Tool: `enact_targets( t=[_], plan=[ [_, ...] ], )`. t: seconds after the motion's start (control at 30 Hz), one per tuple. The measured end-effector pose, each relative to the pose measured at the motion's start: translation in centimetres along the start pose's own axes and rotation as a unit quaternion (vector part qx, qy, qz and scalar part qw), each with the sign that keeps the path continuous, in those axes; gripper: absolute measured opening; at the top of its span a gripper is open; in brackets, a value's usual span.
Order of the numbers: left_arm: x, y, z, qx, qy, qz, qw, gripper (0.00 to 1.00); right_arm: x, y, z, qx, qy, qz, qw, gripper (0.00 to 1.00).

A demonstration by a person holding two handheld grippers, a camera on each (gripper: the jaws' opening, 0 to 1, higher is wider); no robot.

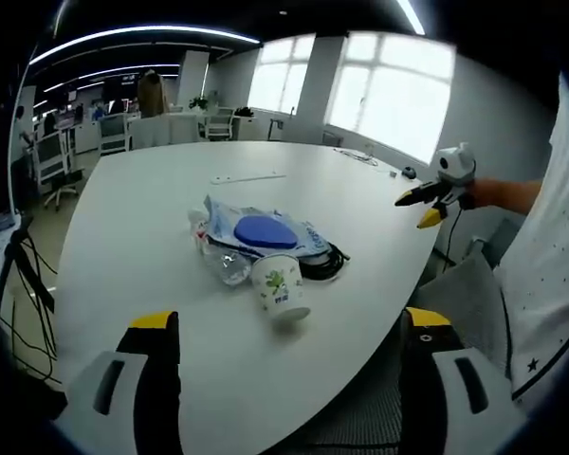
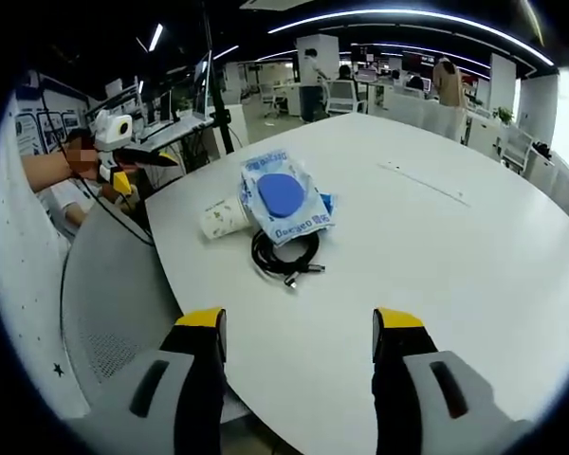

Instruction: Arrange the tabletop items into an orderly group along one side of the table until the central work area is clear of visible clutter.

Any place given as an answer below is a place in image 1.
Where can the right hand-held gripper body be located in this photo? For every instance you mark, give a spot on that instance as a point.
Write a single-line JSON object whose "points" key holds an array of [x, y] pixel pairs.
{"points": [[455, 168]]}

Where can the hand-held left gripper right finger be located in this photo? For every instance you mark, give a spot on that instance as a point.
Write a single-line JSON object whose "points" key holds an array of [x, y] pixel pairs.
{"points": [[448, 374]]}

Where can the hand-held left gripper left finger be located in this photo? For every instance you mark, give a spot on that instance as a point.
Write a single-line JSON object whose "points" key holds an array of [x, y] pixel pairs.
{"points": [[137, 379]]}

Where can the clear plastic bottle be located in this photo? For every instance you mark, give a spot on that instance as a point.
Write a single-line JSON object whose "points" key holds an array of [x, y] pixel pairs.
{"points": [[220, 258]]}

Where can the wet wipes pack blue lid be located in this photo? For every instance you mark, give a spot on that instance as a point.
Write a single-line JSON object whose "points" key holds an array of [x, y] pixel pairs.
{"points": [[261, 231]]}

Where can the white paper cup green print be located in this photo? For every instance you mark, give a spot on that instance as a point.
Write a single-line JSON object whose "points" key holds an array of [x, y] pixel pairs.
{"points": [[279, 286]]}

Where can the white tabletop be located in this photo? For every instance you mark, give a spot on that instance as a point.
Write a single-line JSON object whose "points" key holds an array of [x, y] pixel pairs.
{"points": [[246, 199]]}

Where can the black computer mouse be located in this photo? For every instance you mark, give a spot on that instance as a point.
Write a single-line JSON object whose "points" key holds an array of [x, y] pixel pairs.
{"points": [[409, 172]]}

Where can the grey mesh chair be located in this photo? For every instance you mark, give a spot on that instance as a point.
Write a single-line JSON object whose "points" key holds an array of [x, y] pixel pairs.
{"points": [[460, 303]]}

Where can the bright window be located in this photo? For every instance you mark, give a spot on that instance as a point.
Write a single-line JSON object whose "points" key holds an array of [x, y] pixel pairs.
{"points": [[280, 76], [392, 90]]}

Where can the person in white shirt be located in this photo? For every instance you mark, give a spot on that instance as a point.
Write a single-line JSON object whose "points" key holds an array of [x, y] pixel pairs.
{"points": [[547, 265]]}

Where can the black tripod stand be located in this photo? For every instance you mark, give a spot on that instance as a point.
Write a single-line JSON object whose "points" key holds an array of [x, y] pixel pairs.
{"points": [[21, 279]]}

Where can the white office chair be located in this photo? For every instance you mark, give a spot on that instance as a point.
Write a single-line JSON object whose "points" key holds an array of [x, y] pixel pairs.
{"points": [[57, 161], [112, 132], [219, 124]]}

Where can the green potted plant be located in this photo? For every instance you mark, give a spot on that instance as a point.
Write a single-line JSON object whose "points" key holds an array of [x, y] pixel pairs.
{"points": [[199, 103]]}

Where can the white office desk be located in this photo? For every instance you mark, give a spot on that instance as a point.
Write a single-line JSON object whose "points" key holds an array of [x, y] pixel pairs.
{"points": [[163, 129]]}

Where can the brown coat on stand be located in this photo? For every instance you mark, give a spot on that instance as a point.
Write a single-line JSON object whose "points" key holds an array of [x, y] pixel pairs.
{"points": [[151, 95]]}

